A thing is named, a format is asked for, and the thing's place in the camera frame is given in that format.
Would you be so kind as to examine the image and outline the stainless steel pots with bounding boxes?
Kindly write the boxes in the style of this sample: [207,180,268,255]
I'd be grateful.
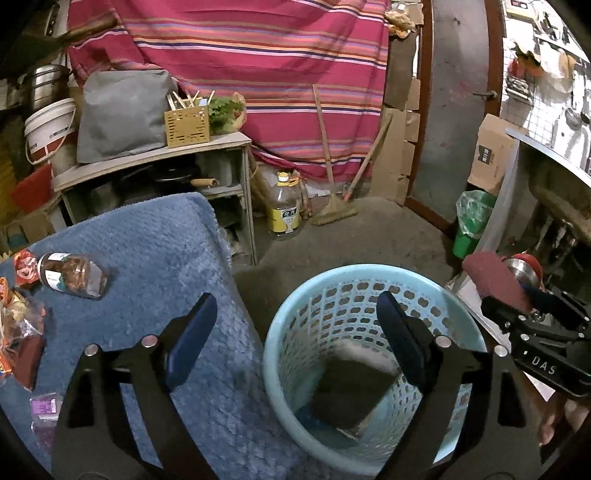
[21,65,70,112]

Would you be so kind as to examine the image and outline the black pan wooden handle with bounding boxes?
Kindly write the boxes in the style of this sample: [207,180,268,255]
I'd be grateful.
[152,171,220,191]

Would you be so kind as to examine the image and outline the red striped cloth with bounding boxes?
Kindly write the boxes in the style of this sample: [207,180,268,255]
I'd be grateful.
[67,0,391,183]

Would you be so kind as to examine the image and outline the light blue wastebasket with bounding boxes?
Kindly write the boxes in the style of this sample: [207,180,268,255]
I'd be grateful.
[263,264,488,476]

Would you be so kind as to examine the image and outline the bamboo utensil holder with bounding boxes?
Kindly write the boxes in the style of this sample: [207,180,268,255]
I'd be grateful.
[165,107,211,148]

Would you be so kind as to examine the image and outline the stainless steel bowl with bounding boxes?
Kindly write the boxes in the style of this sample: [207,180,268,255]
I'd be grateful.
[503,253,541,288]

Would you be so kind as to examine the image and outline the red plastic basket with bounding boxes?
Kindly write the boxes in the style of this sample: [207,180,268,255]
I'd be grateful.
[10,161,54,215]

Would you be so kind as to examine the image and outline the white plastic bucket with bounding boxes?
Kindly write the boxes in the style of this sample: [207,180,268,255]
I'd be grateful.
[24,98,77,164]

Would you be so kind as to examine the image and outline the grey fabric bag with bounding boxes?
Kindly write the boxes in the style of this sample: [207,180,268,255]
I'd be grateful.
[76,69,178,164]

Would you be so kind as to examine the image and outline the clear jar brown contents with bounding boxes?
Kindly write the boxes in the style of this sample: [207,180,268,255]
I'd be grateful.
[36,251,109,300]

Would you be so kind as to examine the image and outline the bunch of wooden chopsticks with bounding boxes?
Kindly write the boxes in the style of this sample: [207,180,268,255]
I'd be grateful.
[167,90,216,112]

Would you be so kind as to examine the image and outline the open cardboard box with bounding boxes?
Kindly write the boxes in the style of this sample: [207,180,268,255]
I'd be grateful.
[467,113,520,197]

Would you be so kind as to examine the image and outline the straw broom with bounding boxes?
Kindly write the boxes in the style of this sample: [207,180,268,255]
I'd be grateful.
[310,84,358,227]

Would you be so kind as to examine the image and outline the cardboard wall sheets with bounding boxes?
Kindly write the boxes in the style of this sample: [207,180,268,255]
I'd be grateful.
[369,76,422,206]

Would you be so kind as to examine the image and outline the small wooden cabinet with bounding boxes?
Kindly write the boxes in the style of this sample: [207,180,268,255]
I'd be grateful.
[52,130,258,266]

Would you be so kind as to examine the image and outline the green lined trash bin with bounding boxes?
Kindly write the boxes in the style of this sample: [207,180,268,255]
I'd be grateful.
[452,190,497,259]

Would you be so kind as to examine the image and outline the clear bottle yellow label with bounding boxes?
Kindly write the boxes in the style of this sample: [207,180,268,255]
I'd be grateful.
[267,171,302,240]

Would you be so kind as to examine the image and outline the grey metal door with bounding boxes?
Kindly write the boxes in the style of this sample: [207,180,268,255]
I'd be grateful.
[411,0,504,232]

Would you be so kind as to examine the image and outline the bag of green lettuce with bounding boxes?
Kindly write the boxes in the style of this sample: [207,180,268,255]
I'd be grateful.
[208,92,247,136]

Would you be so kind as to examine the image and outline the blue fleece blanket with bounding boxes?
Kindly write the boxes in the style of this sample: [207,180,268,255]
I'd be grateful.
[0,191,352,480]

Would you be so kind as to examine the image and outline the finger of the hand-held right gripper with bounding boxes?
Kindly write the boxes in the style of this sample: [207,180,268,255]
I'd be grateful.
[480,294,539,334]
[521,282,572,310]

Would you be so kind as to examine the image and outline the person's right hand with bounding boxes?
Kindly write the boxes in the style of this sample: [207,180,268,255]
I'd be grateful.
[538,396,591,447]

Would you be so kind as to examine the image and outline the dark red pouch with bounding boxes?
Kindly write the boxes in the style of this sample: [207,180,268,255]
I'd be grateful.
[462,251,533,315]
[17,335,45,392]

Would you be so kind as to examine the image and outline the purple plastic packet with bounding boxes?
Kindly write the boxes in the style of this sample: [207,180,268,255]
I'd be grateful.
[30,392,63,430]

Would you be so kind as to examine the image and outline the wooden handled tool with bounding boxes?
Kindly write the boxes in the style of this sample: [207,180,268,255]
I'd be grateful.
[342,113,393,202]

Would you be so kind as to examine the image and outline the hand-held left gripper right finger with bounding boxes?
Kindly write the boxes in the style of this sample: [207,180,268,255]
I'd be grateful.
[376,291,543,480]

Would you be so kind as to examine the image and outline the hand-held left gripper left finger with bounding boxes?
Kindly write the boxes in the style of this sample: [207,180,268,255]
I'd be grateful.
[51,292,219,480]

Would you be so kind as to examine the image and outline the wire wall rack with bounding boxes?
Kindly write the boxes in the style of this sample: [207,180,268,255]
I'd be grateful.
[501,0,591,171]

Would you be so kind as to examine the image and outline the dried brown bundle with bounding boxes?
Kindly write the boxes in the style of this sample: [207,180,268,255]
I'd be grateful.
[385,9,416,36]

